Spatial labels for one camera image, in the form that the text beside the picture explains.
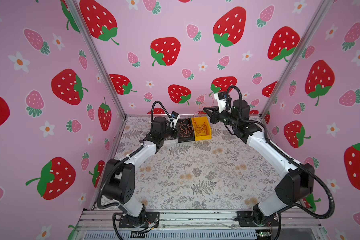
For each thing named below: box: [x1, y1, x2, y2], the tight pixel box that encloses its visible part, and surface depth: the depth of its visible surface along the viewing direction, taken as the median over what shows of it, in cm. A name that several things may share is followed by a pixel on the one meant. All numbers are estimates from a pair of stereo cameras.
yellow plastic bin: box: [191, 116, 212, 141], surface depth 112 cm
